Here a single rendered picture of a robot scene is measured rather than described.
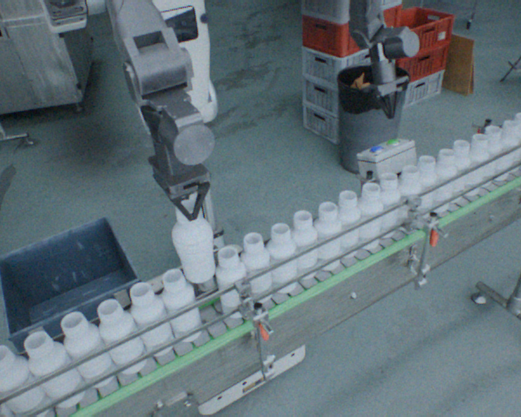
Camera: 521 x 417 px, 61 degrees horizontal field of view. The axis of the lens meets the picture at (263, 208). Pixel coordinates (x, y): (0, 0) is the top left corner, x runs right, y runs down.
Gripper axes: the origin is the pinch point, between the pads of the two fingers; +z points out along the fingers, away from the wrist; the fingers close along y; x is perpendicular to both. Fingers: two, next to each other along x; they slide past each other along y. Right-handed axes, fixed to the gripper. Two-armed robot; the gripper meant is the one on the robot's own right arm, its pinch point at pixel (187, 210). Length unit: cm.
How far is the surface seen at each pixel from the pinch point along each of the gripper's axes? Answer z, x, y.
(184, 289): 15.8, -4.3, 1.6
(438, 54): 93, 291, -185
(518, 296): 110, 134, 3
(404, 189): 17, 51, 2
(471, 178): 23, 75, 3
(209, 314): 29.3, 0.1, -1.1
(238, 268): 16.2, 6.7, 2.3
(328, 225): 16.1, 28.5, 2.3
